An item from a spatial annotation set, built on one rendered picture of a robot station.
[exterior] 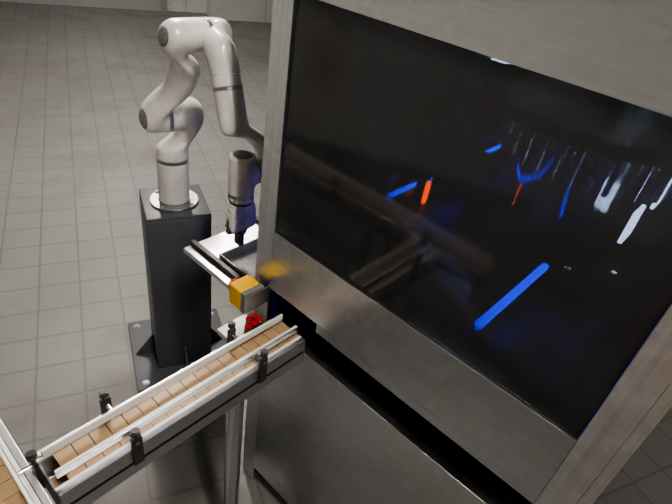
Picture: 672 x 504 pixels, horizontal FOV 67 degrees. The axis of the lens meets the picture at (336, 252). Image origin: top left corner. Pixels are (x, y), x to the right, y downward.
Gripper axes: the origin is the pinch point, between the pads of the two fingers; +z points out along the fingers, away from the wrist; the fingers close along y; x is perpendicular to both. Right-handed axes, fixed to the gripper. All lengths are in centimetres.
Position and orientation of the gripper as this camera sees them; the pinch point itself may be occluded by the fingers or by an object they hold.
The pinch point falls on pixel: (239, 239)
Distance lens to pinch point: 178.0
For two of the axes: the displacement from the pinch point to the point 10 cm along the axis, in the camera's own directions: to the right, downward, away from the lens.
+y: 6.8, -3.4, 6.5
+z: -1.4, 8.1, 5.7
